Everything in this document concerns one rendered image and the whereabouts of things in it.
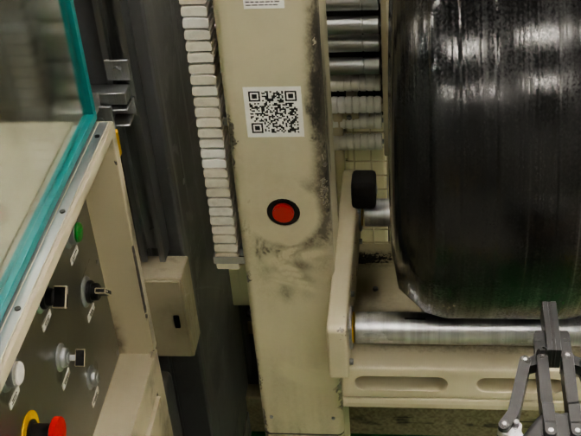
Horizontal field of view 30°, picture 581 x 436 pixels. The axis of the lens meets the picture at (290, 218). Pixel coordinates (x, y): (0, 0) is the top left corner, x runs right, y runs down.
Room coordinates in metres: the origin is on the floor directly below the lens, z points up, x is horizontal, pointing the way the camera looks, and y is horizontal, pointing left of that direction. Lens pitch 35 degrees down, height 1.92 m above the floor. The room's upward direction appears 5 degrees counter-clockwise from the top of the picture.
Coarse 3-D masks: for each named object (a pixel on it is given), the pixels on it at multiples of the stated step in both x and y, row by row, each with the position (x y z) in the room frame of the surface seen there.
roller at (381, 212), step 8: (376, 200) 1.43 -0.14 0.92; (384, 200) 1.43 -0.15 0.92; (368, 208) 1.42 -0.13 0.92; (376, 208) 1.41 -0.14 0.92; (384, 208) 1.41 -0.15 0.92; (368, 216) 1.41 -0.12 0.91; (376, 216) 1.41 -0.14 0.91; (384, 216) 1.40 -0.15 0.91; (368, 224) 1.41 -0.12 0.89; (376, 224) 1.41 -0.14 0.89; (384, 224) 1.41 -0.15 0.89
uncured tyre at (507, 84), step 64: (448, 0) 1.12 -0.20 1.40; (512, 0) 1.11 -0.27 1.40; (576, 0) 1.10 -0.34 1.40; (448, 64) 1.07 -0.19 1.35; (512, 64) 1.05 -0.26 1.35; (576, 64) 1.04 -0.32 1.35; (448, 128) 1.03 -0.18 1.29; (512, 128) 1.02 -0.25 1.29; (576, 128) 1.00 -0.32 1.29; (448, 192) 1.00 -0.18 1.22; (512, 192) 0.99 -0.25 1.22; (576, 192) 0.98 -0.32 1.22; (448, 256) 1.00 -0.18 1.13; (512, 256) 0.99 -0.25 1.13; (576, 256) 0.98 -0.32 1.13
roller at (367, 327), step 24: (360, 312) 1.16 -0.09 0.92; (384, 312) 1.16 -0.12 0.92; (408, 312) 1.15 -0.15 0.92; (360, 336) 1.13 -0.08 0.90; (384, 336) 1.13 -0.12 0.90; (408, 336) 1.12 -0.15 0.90; (432, 336) 1.12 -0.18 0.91; (456, 336) 1.11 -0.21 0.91; (480, 336) 1.11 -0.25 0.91; (504, 336) 1.10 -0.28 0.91; (528, 336) 1.10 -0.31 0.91; (576, 336) 1.09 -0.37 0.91
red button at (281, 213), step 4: (280, 204) 1.22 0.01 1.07; (284, 204) 1.22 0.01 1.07; (288, 204) 1.22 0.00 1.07; (276, 208) 1.22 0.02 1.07; (280, 208) 1.22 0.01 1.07; (284, 208) 1.22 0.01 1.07; (288, 208) 1.22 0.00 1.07; (292, 208) 1.22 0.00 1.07; (272, 212) 1.22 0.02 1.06; (276, 212) 1.22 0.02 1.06; (280, 212) 1.22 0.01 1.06; (284, 212) 1.22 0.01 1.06; (288, 212) 1.22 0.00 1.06; (292, 212) 1.22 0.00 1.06; (276, 216) 1.22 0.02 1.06; (280, 216) 1.22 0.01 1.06; (284, 216) 1.22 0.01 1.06; (288, 216) 1.22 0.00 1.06; (292, 216) 1.22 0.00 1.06; (276, 220) 1.22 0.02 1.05; (280, 220) 1.22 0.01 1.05; (284, 220) 1.22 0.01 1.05; (288, 220) 1.22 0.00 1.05
